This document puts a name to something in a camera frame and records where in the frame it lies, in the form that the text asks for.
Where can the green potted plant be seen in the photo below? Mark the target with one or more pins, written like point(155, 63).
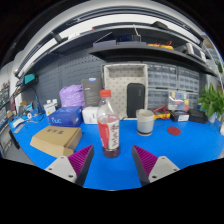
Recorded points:
point(211, 100)

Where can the clear organizer box, coloured parts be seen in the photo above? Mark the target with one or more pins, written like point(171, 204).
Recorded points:
point(178, 100)

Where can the dark grey flat box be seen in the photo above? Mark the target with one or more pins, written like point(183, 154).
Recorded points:
point(91, 91)

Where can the white cup with blue base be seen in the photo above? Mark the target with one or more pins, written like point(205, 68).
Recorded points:
point(145, 123)

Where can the brown cardboard box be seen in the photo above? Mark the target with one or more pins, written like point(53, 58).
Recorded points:
point(55, 140)

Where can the purple plastic bag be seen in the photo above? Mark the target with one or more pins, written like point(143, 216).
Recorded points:
point(71, 96)

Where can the blue cardboard box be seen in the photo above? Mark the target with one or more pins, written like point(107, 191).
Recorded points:
point(65, 117)

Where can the flat round red coaster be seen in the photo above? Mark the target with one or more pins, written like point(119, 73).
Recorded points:
point(174, 130)

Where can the black overhead shelf unit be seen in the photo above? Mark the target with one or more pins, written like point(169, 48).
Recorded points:
point(133, 51)

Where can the black box with label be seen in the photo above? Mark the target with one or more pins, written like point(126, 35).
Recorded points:
point(180, 116)

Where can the black zip case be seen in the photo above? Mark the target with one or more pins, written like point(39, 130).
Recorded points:
point(198, 116)

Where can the black rectangular case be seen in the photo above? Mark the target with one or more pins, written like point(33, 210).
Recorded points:
point(135, 100)

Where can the clear red-capped drink bottle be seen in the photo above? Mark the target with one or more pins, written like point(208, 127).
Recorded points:
point(108, 133)

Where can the yellow multimeter with red leads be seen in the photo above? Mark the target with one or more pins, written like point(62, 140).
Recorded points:
point(161, 115)

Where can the white perforated tray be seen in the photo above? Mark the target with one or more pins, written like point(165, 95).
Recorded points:
point(116, 83)

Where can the small white box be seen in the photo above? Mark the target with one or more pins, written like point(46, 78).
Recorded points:
point(89, 115)

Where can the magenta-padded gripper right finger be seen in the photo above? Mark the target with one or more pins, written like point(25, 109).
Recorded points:
point(161, 168)

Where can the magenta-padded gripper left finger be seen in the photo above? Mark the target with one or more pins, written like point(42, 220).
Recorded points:
point(63, 168)

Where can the small teal device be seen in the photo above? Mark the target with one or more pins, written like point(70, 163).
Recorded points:
point(29, 78)

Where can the small white container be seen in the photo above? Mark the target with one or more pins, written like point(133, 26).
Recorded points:
point(50, 108)

